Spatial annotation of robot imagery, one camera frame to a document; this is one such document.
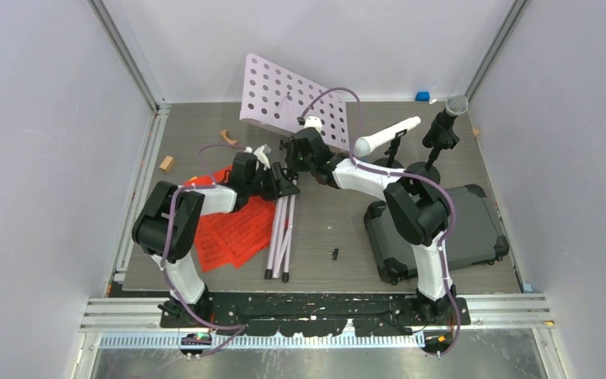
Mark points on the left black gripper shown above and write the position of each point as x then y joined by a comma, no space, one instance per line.
278,187

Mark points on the small blue block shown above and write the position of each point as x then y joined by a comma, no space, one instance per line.
422,96

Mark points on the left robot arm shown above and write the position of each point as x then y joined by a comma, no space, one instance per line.
167,224

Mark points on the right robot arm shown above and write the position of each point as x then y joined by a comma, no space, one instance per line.
422,211

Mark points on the black carrying case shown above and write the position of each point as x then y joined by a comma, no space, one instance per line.
477,239

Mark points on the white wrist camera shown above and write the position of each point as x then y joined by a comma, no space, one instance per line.
262,154
311,122

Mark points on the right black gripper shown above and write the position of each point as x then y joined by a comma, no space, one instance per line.
293,158

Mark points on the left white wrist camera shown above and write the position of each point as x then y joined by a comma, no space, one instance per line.
262,154

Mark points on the white music stand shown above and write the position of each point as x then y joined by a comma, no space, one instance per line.
272,99

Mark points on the black mic stand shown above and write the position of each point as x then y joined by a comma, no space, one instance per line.
390,161
427,169

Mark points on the small black knob screw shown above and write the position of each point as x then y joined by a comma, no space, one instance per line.
334,254

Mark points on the left black mic stand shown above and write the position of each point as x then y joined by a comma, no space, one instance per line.
390,161

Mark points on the white toy microphone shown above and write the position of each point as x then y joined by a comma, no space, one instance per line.
366,145

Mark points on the red sheet music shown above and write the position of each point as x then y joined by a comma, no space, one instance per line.
210,251
241,235

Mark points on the tan wooden block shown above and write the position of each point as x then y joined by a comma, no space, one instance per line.
167,164

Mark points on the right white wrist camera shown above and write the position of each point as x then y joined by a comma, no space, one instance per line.
311,122

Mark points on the right black mic stand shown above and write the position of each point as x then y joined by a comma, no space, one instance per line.
427,169

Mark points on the black silver microphone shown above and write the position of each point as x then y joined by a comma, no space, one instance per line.
441,134

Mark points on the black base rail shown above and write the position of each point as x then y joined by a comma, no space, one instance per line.
289,320

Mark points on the tan arch block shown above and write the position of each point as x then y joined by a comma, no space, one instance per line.
227,138

